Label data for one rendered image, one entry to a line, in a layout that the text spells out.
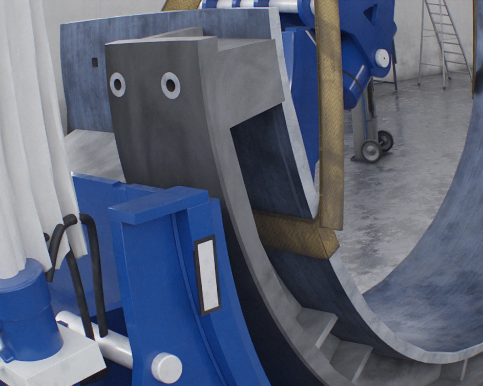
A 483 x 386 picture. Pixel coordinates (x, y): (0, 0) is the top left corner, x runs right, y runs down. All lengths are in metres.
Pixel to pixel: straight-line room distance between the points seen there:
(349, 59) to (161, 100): 3.52
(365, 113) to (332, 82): 9.40
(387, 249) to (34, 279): 6.86
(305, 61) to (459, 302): 2.08
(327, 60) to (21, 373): 0.91
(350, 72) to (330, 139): 3.25
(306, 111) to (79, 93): 2.67
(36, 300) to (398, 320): 1.61
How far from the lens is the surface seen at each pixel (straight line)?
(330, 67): 1.95
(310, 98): 4.80
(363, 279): 7.57
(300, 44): 4.68
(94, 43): 2.13
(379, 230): 8.81
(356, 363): 2.25
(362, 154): 11.38
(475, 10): 3.52
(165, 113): 1.71
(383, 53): 5.26
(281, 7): 4.94
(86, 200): 1.89
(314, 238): 1.88
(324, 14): 1.97
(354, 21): 5.09
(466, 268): 3.21
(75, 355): 1.58
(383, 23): 5.32
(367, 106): 11.39
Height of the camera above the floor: 2.50
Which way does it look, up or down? 14 degrees down
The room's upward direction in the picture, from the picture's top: 4 degrees counter-clockwise
